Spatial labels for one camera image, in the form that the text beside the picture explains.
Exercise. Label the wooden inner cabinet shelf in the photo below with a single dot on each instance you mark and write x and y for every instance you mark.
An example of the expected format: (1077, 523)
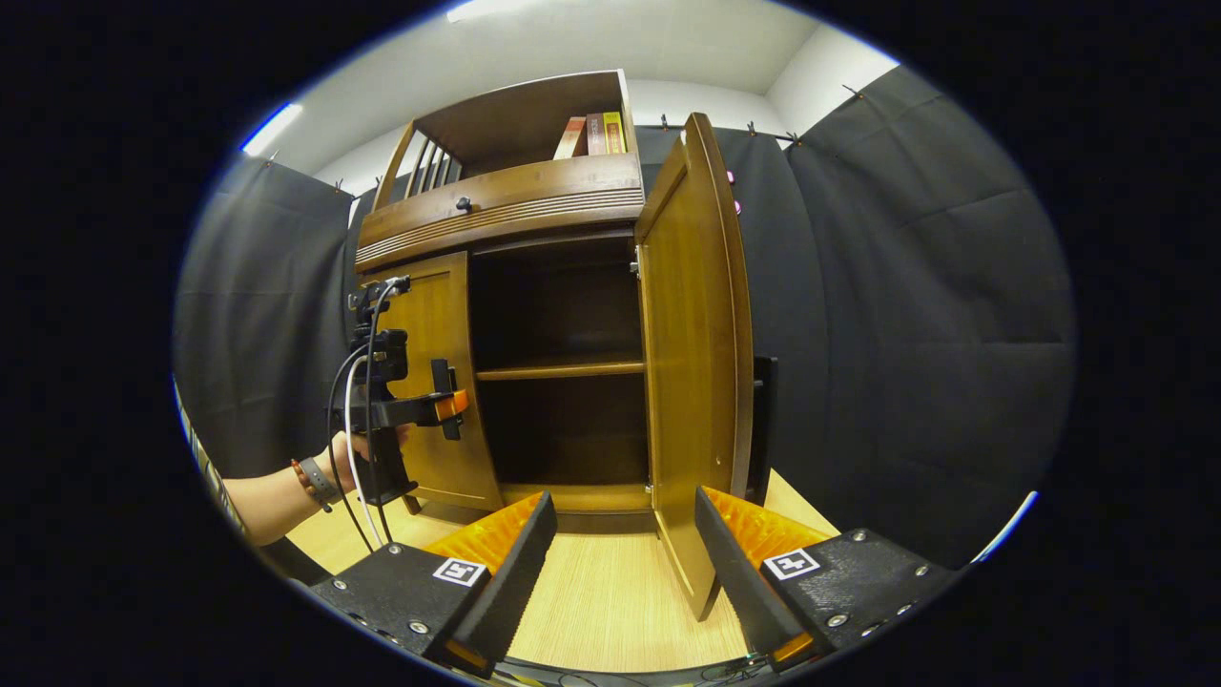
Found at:
(563, 368)

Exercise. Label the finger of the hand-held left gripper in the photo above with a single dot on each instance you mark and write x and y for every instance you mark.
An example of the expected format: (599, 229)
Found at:
(450, 405)

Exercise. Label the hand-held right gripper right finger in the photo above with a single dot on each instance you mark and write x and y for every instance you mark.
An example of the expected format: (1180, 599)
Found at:
(739, 582)

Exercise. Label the wooden grooved cabinet drawer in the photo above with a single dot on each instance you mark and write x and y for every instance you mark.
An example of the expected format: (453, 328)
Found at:
(496, 205)

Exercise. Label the wooden cabinet door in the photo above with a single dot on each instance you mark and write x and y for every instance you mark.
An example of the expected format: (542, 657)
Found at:
(692, 382)
(439, 315)

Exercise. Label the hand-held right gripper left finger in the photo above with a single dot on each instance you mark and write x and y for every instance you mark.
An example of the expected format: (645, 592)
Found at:
(510, 572)

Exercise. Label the black wristband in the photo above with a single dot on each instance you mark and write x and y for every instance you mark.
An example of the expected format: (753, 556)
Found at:
(320, 480)

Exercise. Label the dark brown book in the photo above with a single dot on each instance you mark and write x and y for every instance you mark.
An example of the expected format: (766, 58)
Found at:
(595, 135)

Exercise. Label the wooden double-door shoe cabinet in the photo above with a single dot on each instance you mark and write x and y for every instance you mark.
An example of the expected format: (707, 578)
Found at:
(525, 124)

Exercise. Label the black backdrop cloth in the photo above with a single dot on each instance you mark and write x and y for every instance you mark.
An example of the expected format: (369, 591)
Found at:
(906, 334)

